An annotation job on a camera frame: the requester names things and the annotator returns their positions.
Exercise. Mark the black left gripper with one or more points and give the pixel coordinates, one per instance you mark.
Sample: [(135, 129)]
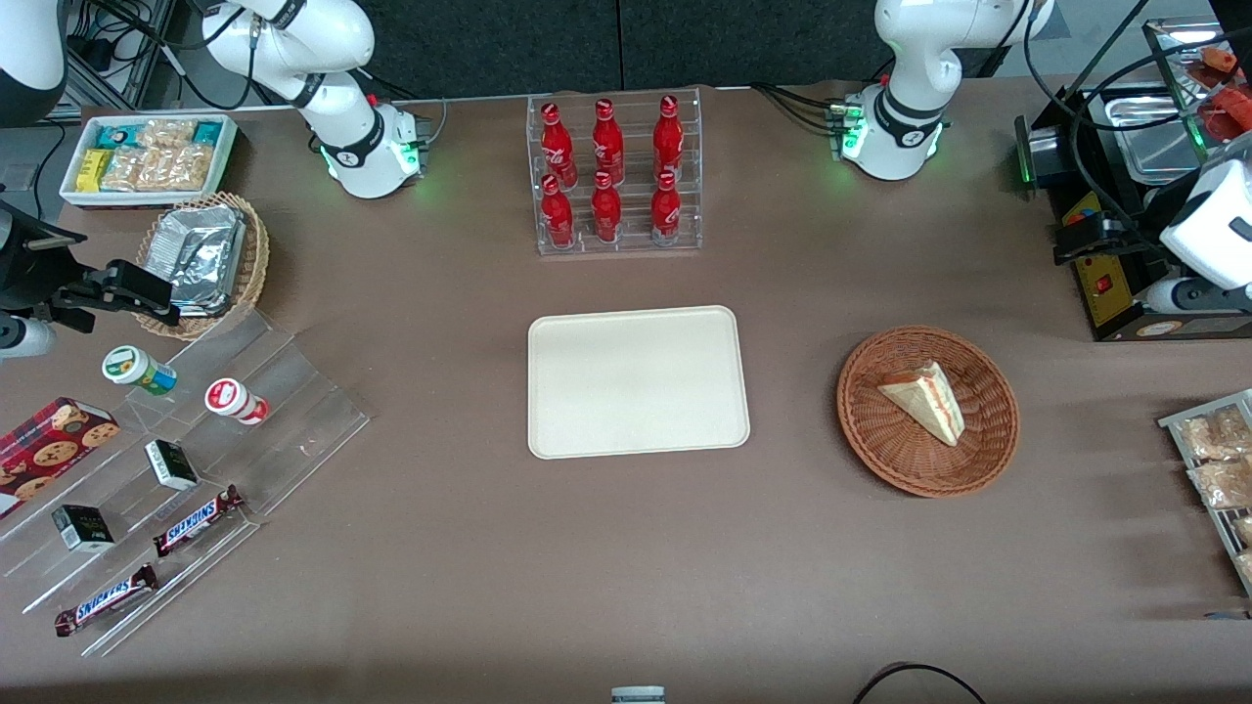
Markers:
[(1138, 233)]

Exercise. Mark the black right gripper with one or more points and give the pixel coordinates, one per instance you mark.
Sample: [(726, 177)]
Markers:
[(22, 277)]

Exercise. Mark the triangle sandwich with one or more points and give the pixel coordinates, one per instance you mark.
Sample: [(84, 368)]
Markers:
[(927, 401)]

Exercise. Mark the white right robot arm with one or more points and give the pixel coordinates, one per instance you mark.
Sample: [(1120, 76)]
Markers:
[(333, 108)]

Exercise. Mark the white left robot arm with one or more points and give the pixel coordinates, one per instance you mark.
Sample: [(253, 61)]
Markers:
[(910, 59)]

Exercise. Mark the light wicker basket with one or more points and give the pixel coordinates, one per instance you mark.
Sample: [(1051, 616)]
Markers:
[(252, 264)]

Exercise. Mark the brown round wicker basket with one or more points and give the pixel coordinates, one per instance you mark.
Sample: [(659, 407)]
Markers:
[(895, 445)]

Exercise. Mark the tray of packaged snacks right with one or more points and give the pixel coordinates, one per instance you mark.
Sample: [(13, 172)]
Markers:
[(1198, 489)]

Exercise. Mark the cream plastic tray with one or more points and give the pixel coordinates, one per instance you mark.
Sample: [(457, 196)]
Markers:
[(638, 383)]

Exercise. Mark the silver foil package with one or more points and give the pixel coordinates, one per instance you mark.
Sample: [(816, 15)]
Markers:
[(201, 254)]

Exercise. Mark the black food warmer appliance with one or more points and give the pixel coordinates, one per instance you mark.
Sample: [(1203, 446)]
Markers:
[(1110, 303)]

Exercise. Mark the green lid cup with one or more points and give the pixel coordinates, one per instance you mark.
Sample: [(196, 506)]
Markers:
[(132, 367)]

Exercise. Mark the steel pan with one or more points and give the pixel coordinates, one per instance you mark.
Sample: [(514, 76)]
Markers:
[(1154, 147)]

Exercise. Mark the clear rice cracker bag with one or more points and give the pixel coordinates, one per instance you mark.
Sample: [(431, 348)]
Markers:
[(181, 168), (123, 170), (166, 133)]

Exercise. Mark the white rectangular snack bin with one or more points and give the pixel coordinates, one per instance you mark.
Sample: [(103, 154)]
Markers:
[(70, 186)]

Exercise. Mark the yellow snack packet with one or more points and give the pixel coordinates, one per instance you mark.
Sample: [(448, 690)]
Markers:
[(92, 170)]

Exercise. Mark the red lid cup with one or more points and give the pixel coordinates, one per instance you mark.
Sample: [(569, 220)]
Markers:
[(230, 399)]

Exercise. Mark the teal snack packet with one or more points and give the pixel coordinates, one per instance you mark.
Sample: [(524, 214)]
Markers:
[(113, 136), (207, 133)]

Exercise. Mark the small black box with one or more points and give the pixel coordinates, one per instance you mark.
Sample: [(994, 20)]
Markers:
[(83, 528), (172, 464)]

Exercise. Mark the red plaid cookie box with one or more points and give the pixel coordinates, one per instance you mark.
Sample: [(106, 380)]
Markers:
[(49, 455)]

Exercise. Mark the clear acrylic stepped display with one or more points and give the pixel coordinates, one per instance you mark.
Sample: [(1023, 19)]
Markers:
[(293, 430)]

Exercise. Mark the glass display case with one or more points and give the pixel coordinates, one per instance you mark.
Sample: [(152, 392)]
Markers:
[(1218, 88)]

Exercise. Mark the Snickers chocolate bar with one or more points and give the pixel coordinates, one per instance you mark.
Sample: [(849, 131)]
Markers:
[(106, 600), (196, 521)]

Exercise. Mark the clear bag of snacks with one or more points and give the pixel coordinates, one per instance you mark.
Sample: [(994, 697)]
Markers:
[(1246, 569), (1244, 531), (1218, 435), (1228, 484)]

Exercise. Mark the red soda bottle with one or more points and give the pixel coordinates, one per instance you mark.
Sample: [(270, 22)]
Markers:
[(668, 142), (558, 217), (558, 147), (607, 145), (666, 213), (606, 213)]

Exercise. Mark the clear acrylic bottle rack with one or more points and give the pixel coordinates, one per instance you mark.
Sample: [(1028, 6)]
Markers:
[(632, 230)]

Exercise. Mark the small grey white object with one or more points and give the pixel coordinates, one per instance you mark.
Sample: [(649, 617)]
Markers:
[(638, 695)]

